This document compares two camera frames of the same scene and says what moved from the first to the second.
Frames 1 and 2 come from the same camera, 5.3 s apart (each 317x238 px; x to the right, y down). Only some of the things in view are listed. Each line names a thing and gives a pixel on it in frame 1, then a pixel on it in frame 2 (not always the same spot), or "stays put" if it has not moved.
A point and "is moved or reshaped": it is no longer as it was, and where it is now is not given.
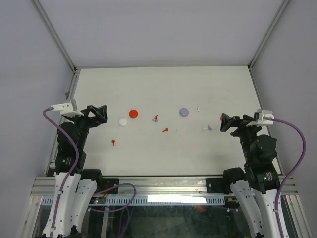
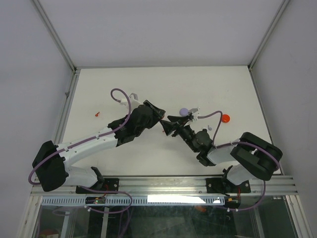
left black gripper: x=94 y=120 → x=157 y=115
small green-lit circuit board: x=98 y=200 stays put
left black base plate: x=108 y=183 stays put
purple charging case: x=184 y=112 stays put
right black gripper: x=235 y=121 → x=170 y=126
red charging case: x=133 y=113 is moved or reshaped
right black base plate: x=215 y=185 stays put
